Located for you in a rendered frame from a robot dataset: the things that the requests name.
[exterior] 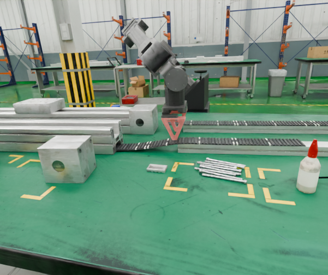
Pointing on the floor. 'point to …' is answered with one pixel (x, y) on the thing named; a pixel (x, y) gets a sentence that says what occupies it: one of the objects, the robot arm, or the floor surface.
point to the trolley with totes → (129, 100)
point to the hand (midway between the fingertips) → (176, 132)
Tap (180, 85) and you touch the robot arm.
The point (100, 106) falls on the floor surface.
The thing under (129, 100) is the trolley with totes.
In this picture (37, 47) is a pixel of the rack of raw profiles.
